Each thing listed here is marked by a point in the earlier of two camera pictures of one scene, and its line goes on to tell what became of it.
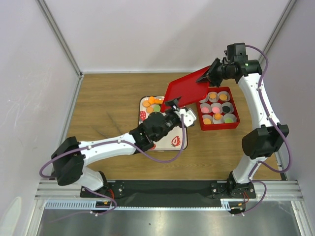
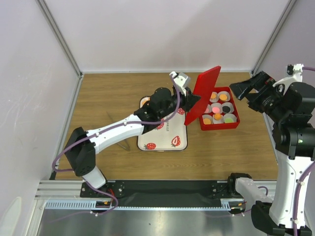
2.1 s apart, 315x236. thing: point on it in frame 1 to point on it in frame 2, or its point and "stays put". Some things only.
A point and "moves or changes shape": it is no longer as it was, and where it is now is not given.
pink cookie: [215, 109] stays put
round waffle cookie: [206, 121] stays put
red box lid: [187, 87] moves or changes shape
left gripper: [173, 108] to [188, 101]
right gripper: [209, 76] to [264, 81]
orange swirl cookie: [217, 116] stays put
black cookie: [226, 108] stays put
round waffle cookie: [223, 97] stays put
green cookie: [229, 120] stays put
